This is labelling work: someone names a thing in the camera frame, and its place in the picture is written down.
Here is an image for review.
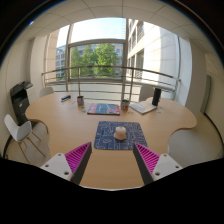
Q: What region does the tall black speaker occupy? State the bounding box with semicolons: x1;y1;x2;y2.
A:
151;87;162;107

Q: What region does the black marker pen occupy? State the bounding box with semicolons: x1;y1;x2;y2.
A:
60;94;72;103

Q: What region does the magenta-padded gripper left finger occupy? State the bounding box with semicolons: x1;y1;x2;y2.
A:
39;142;93;186

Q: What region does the small printed can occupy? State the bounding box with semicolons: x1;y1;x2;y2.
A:
76;95;85;108

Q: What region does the light blue open book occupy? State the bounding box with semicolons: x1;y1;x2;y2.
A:
129;100;158;115

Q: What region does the red and blue magazine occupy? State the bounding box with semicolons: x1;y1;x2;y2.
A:
87;102;121;116

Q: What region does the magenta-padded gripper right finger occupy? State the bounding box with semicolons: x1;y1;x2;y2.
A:
132;142;184;186

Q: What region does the white chair behind table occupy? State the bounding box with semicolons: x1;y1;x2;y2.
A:
39;86;55;98
138;84;155;103

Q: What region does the metal balcony railing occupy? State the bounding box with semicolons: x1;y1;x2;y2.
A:
41;65;182;103

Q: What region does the blue patterned mouse pad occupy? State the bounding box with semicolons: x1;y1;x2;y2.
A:
93;120;149;151

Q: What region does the white computer mouse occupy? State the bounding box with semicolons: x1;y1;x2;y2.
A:
113;125;128;141

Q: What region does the white chair with wooden legs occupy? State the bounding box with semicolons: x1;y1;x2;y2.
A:
3;113;47;164

